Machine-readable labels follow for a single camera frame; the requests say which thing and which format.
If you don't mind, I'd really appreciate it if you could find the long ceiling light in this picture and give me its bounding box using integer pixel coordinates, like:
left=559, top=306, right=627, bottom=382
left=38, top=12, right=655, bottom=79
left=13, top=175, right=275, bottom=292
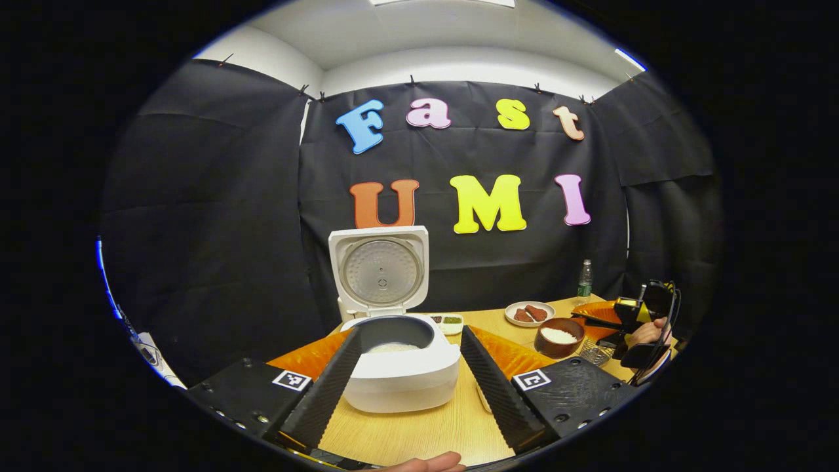
left=369, top=0, right=516, bottom=8

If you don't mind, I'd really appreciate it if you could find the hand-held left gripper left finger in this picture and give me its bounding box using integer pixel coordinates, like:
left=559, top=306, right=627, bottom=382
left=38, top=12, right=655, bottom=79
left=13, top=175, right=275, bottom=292
left=187, top=326, right=363, bottom=450

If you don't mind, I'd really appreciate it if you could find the white rice cooker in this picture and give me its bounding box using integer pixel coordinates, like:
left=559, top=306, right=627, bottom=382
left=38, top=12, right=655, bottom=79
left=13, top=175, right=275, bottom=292
left=328, top=226, right=462, bottom=414

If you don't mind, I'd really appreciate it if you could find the white side table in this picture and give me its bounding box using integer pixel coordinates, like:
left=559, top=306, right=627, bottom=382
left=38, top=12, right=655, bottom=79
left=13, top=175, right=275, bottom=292
left=118, top=315, right=187, bottom=389

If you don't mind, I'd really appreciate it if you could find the metal wire chopstick holder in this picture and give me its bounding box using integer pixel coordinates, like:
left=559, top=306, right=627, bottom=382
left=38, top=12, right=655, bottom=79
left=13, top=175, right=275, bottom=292
left=577, top=340, right=617, bottom=368

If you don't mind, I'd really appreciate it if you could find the white round plate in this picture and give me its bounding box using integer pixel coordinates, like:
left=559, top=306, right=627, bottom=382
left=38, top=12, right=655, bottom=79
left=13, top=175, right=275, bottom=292
left=504, top=301, right=556, bottom=328

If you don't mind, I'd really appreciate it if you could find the black backdrop cloth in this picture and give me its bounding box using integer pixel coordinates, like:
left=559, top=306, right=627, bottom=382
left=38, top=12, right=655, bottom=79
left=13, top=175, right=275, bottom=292
left=100, top=59, right=722, bottom=387

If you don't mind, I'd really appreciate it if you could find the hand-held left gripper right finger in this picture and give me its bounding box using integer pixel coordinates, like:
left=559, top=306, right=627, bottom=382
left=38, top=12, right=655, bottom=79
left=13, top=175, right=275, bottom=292
left=459, top=324, right=640, bottom=454

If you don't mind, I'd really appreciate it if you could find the brown wooden spoon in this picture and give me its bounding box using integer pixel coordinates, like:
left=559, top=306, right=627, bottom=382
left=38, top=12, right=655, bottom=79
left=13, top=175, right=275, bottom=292
left=534, top=317, right=591, bottom=360

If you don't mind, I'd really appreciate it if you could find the small ceiling light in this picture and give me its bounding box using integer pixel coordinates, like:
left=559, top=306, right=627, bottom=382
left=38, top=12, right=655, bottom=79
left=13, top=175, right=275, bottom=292
left=614, top=48, right=648, bottom=73

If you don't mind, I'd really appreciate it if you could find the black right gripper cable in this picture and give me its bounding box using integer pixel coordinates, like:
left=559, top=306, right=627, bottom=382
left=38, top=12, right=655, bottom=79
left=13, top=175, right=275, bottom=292
left=629, top=282, right=682, bottom=386

